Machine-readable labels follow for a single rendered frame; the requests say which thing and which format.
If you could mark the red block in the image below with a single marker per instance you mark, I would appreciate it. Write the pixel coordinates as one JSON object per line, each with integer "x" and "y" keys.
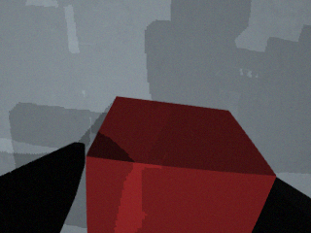
{"x": 167, "y": 168}

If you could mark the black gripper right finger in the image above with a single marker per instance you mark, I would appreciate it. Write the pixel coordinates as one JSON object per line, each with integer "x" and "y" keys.
{"x": 286, "y": 210}

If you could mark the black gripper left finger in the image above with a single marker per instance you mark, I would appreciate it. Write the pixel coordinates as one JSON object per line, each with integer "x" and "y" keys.
{"x": 37, "y": 197}

